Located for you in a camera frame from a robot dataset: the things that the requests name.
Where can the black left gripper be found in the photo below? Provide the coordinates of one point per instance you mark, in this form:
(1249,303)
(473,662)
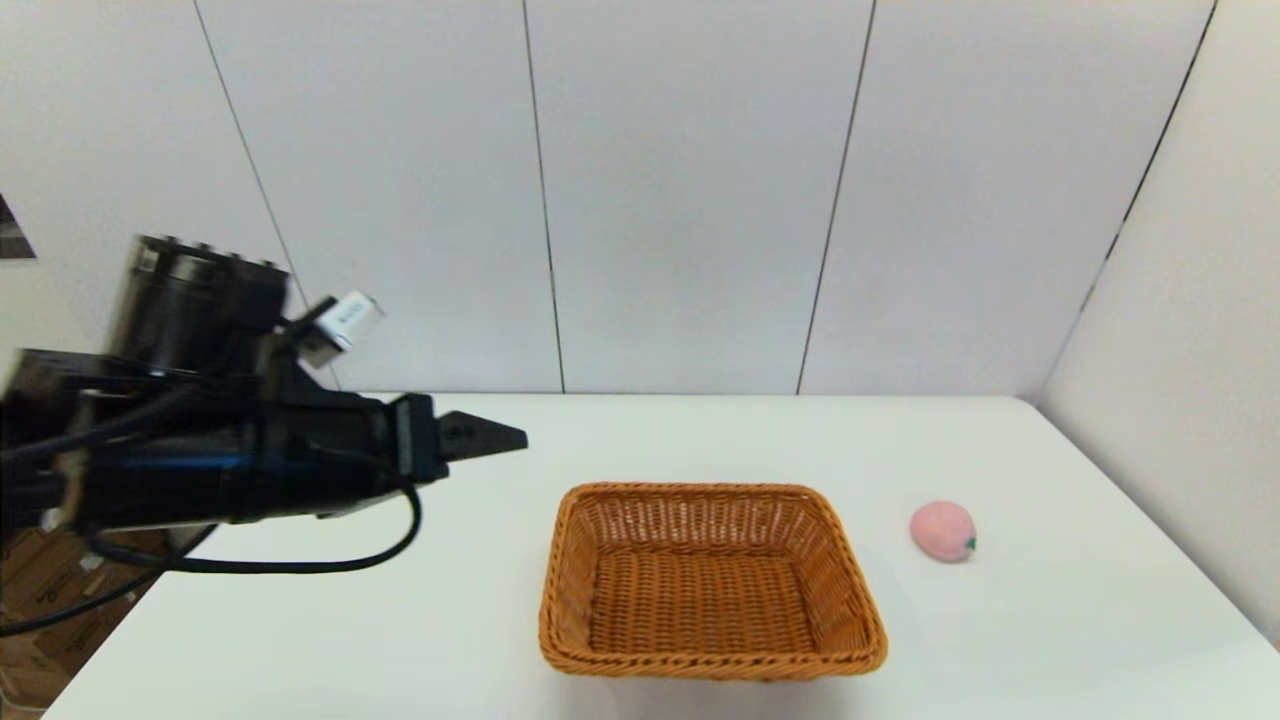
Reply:
(320,455)

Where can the orange wicker basket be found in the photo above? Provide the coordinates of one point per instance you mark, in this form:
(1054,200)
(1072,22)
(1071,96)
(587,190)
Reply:
(700,600)

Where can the pink plush peach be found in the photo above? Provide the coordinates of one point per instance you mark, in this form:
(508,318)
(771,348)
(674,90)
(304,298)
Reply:
(940,530)

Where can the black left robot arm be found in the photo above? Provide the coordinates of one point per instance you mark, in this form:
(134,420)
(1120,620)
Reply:
(190,300)

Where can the brown cardboard box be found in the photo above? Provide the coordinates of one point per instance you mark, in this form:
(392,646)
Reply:
(50,570)
(25,685)
(90,635)

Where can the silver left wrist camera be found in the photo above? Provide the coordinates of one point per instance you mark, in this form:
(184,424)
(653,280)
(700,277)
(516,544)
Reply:
(345,320)

